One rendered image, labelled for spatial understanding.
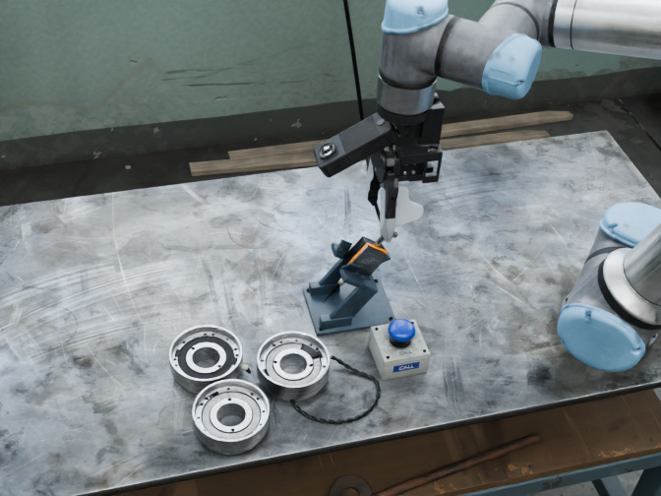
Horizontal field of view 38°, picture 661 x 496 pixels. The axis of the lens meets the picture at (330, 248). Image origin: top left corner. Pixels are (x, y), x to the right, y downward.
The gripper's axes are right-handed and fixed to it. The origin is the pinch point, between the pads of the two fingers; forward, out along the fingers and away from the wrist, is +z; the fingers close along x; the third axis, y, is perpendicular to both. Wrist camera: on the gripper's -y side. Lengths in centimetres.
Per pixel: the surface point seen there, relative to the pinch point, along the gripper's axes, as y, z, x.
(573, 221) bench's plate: 41.3, 18.8, 13.4
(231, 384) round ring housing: -23.6, 15.2, -14.3
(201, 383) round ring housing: -27.7, 15.0, -13.5
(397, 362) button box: 0.5, 14.9, -15.0
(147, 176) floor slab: -30, 98, 137
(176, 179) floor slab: -21, 98, 134
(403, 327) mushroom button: 2.0, 11.2, -11.6
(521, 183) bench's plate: 35.9, 18.8, 25.0
